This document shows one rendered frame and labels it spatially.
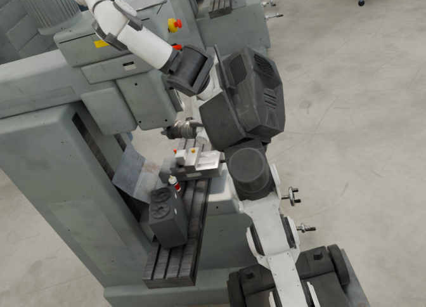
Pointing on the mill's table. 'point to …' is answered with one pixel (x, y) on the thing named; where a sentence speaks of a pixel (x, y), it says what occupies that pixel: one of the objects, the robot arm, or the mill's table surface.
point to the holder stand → (168, 217)
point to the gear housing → (115, 68)
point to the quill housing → (148, 99)
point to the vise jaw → (192, 160)
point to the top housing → (78, 49)
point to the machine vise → (204, 163)
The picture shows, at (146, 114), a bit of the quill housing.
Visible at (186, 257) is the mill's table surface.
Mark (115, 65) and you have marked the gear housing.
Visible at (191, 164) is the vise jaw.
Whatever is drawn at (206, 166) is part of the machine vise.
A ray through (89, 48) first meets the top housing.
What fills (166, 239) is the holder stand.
